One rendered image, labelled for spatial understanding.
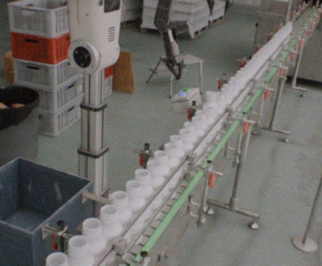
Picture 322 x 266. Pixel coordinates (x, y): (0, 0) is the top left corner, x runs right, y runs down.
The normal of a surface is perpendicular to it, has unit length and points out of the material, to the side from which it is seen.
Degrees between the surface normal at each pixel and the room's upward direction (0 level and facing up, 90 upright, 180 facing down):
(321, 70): 90
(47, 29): 90
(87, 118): 90
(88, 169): 90
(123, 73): 100
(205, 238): 0
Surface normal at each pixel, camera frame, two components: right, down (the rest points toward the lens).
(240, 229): 0.08, -0.90
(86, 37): -0.41, 0.53
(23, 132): 0.70, 0.41
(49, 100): -0.30, 0.39
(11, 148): 0.38, 0.48
